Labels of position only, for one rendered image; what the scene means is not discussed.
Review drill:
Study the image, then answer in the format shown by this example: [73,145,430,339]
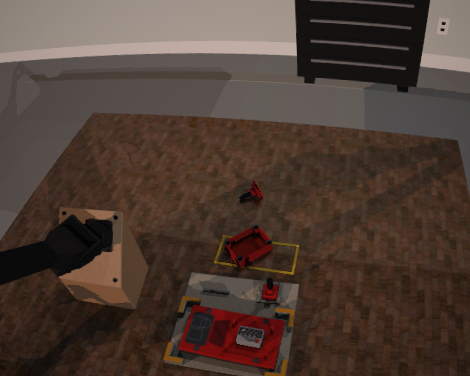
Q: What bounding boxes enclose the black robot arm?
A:
[0,214,113,285]

